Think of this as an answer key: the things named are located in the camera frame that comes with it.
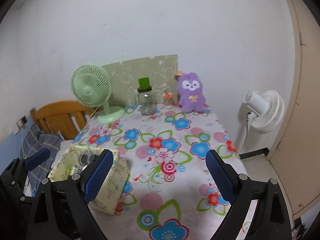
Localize yellow cartoon fabric storage box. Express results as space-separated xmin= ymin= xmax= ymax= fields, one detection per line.
xmin=48 ymin=145 xmax=130 ymax=215

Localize blue plaid bedding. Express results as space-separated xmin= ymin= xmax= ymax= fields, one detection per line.
xmin=20 ymin=124 xmax=63 ymax=197

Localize beige door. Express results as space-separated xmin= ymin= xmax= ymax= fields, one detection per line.
xmin=267 ymin=0 xmax=319 ymax=219

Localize wooden chair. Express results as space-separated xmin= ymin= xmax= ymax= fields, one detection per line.
xmin=30 ymin=100 xmax=93 ymax=140

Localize floral tablecloth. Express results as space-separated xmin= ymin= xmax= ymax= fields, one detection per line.
xmin=68 ymin=106 xmax=246 ymax=239

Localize white standing fan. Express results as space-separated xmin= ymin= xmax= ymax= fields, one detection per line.
xmin=237 ymin=90 xmax=285 ymax=152

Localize green desk fan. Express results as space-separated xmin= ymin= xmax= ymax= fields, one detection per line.
xmin=71 ymin=64 xmax=125 ymax=124

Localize glass jar green lid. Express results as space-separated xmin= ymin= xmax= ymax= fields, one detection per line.
xmin=137 ymin=77 xmax=157 ymax=116

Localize purple plush toy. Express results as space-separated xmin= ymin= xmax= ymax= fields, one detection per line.
xmin=177 ymin=72 xmax=206 ymax=113

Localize toothpick jar orange lid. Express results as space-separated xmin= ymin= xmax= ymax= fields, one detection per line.
xmin=163 ymin=93 xmax=174 ymax=108

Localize wall power socket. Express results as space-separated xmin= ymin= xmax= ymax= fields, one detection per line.
xmin=16 ymin=116 xmax=28 ymax=129

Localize white fan power cable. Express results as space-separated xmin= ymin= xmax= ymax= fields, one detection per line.
xmin=244 ymin=113 xmax=253 ymax=145

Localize green patterned wall board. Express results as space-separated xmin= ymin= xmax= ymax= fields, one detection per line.
xmin=102 ymin=55 xmax=178 ymax=107

